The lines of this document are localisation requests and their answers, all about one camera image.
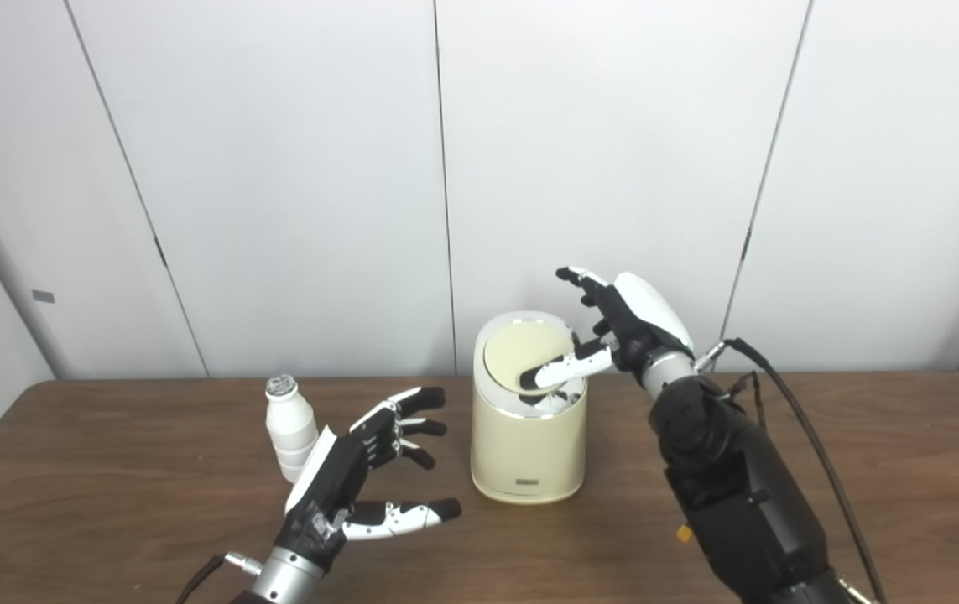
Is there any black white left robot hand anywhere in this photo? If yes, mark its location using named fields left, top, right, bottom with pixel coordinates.
left=274, top=386, right=462, bottom=575

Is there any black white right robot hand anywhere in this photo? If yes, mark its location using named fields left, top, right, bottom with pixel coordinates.
left=519, top=267, right=696, bottom=393

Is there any small white plastic bottle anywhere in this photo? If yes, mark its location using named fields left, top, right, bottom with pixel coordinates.
left=265, top=375, right=320, bottom=484

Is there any cream round bin lid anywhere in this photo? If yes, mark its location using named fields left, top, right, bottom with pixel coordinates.
left=483, top=322, right=574, bottom=395

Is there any cream-colored round bin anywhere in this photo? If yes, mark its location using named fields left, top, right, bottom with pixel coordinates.
left=471, top=311, right=589, bottom=505

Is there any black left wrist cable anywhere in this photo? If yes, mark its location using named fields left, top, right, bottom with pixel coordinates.
left=175, top=551, right=263, bottom=604

